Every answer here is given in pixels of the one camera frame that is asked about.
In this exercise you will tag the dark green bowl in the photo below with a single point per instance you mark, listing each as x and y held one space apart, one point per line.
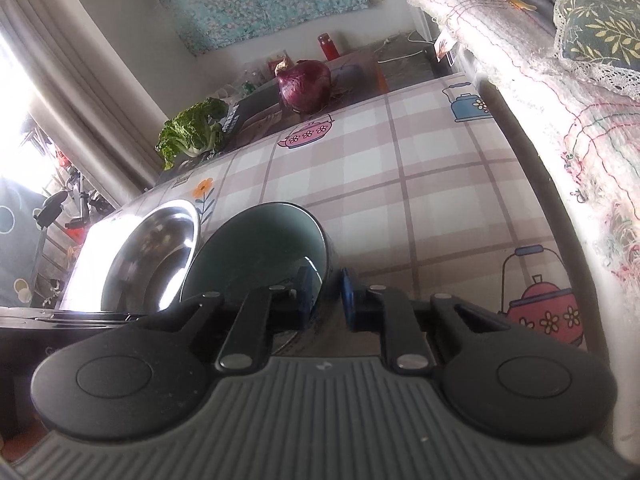
250 250

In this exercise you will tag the red onion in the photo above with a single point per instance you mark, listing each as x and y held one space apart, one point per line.
302 87

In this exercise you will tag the white mattress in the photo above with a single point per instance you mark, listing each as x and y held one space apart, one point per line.
600 310

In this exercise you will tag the dark dotted cloth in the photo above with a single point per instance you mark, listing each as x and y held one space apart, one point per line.
20 260

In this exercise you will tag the teal floral wall cloth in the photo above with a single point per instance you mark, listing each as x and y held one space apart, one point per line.
250 0

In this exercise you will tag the pink knitted blanket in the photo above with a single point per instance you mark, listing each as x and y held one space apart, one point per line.
525 60

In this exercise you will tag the deep steel bowl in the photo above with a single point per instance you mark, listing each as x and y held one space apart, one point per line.
150 250

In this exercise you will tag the dark wooden cabinet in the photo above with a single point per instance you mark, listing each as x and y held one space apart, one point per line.
405 72

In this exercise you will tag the napa cabbage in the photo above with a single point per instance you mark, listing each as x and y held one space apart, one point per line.
190 130

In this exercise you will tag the red bottle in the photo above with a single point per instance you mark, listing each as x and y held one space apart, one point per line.
328 47

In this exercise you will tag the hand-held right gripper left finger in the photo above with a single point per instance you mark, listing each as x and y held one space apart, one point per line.
305 291

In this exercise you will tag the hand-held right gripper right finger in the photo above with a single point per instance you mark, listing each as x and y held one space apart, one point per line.
348 301

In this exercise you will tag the beige curtain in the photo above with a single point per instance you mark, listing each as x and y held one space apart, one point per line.
75 60

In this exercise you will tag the leaf print pillow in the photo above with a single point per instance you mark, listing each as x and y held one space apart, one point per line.
600 25

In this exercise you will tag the yellow cloth piece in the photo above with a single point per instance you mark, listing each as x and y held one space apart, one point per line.
522 4

